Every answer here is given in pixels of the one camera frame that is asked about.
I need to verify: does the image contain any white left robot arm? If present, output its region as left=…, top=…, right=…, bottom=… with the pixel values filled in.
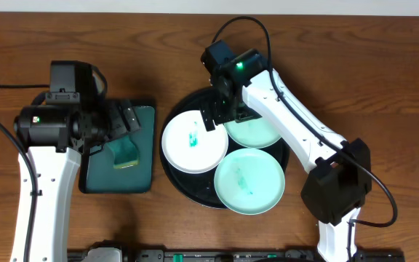
left=10, top=99, right=140, bottom=261

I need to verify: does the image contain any dark green rectangular tray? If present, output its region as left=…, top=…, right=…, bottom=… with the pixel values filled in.
left=79, top=99, right=156, bottom=194

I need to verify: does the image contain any green yellow sponge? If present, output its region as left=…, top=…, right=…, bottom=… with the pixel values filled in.
left=106, top=136, right=140, bottom=169

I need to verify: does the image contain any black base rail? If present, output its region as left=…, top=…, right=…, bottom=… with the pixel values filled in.
left=67, top=247, right=405, bottom=262

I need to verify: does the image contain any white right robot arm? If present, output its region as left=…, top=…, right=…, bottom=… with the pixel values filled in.
left=201, top=42, right=372, bottom=261

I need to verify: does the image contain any round black tray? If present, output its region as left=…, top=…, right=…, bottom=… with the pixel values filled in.
left=160, top=87, right=290, bottom=209

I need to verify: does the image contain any white plate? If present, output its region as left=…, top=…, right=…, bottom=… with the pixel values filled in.
left=161, top=110, right=228, bottom=174

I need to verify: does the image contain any mint green plate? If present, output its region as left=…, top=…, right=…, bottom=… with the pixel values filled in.
left=224, top=118, right=281, bottom=148
left=214, top=148, right=285, bottom=215

